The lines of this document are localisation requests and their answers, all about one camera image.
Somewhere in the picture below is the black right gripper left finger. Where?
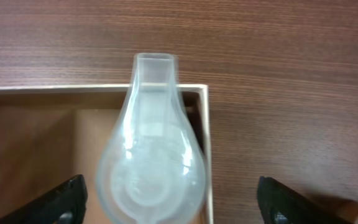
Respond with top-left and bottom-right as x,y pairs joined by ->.
0,174 -> 88,224

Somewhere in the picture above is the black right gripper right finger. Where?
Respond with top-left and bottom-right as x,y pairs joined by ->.
257,176 -> 349,224

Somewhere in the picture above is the white squeeze tube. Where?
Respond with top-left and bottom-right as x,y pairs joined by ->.
336,200 -> 358,224

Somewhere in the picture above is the clear bottle with dark liquid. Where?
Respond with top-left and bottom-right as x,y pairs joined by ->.
96,53 -> 208,223

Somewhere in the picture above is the white cardboard box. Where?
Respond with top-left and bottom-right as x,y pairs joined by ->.
0,83 -> 214,224

